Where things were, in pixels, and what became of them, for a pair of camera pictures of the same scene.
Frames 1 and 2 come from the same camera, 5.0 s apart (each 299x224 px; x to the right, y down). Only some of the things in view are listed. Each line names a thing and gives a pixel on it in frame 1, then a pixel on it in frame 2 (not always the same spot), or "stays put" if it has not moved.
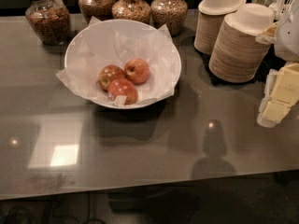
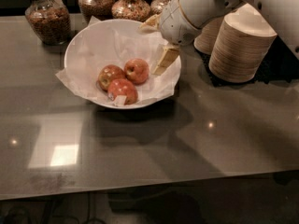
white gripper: (289, 36) -> (177, 24)
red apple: (109, 73) stays put
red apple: (136, 71) stays put
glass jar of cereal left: (48, 15) stays put
